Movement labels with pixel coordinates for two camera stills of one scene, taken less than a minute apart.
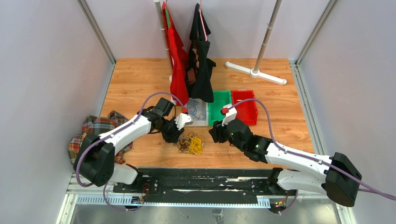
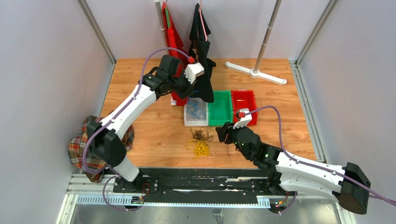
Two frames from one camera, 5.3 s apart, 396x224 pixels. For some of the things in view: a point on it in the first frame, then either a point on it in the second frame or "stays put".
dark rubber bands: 183,143 to 200,135
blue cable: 197,113 stays put
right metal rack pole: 263,47 stays put
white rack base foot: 255,74 stays put
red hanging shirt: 179,86 stays put
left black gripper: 174,137 to 189,89
